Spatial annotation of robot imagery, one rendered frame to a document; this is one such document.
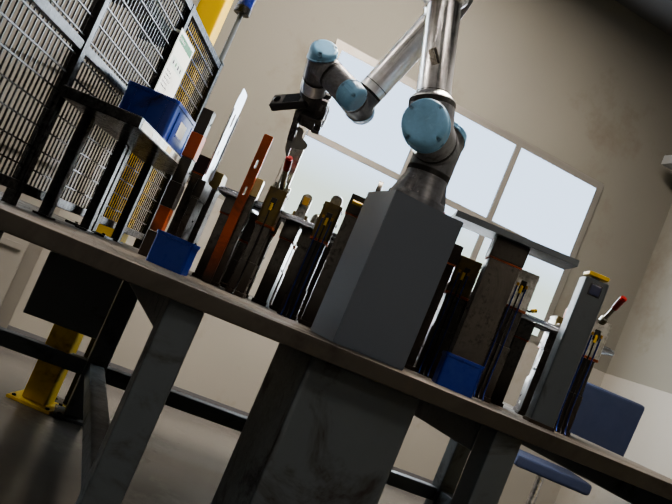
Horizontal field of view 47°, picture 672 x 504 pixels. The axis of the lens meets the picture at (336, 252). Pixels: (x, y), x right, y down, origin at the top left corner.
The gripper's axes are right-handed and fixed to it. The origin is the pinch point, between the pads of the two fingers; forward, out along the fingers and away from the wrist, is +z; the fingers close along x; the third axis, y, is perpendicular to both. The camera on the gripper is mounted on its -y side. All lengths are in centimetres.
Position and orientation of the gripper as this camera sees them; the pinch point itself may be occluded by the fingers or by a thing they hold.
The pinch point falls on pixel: (294, 138)
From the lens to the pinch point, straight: 228.8
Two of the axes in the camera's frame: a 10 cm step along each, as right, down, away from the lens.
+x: 3.3, -7.2, 6.1
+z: -2.1, 5.7, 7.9
